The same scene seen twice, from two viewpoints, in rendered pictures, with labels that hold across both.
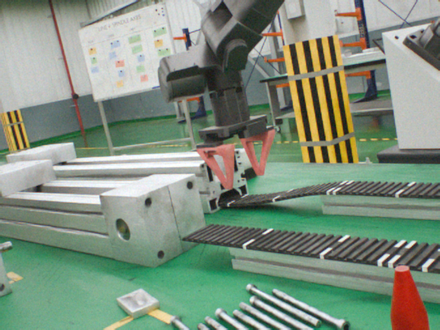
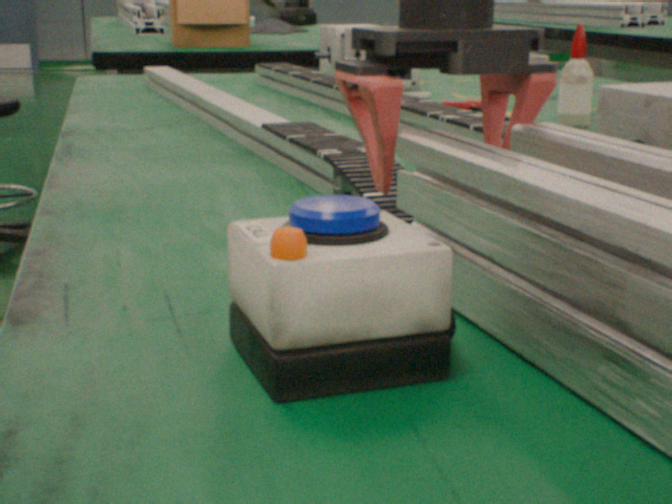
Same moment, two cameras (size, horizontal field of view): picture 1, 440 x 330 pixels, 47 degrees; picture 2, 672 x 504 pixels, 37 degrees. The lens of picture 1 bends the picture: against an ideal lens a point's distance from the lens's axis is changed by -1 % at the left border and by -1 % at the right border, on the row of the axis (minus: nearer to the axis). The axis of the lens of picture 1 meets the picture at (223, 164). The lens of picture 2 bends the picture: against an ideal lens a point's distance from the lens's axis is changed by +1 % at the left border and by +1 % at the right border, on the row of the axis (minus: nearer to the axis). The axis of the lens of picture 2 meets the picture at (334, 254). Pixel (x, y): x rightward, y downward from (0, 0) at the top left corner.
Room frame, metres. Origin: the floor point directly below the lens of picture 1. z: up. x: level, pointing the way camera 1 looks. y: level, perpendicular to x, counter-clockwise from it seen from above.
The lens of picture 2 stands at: (1.40, 0.17, 0.95)
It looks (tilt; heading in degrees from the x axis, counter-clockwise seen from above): 15 degrees down; 205
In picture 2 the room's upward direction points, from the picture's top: straight up
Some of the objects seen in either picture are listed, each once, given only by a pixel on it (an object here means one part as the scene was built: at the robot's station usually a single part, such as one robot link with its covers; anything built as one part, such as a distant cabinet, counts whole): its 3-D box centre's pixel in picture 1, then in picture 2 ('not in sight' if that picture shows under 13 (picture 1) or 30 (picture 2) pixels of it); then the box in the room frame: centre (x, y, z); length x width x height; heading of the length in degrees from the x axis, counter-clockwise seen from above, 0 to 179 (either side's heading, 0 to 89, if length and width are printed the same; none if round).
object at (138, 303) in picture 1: (137, 302); not in sight; (0.51, 0.12, 0.78); 0.05 x 0.03 x 0.01; 29
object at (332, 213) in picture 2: not in sight; (334, 223); (1.02, -0.01, 0.84); 0.04 x 0.04 x 0.02
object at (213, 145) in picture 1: (228, 158); (479, 113); (0.80, -0.01, 0.87); 0.07 x 0.07 x 0.09; 44
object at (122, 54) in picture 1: (137, 91); not in sight; (6.77, 0.91, 0.97); 1.51 x 0.50 x 1.95; 58
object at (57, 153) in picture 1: (42, 162); not in sight; (1.31, 0.46, 0.87); 0.16 x 0.11 x 0.07; 44
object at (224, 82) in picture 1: (219, 74); not in sight; (0.81, -0.02, 1.00); 0.07 x 0.06 x 0.07; 107
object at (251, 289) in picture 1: (281, 304); not in sight; (0.44, -0.02, 0.78); 0.11 x 0.01 x 0.01; 28
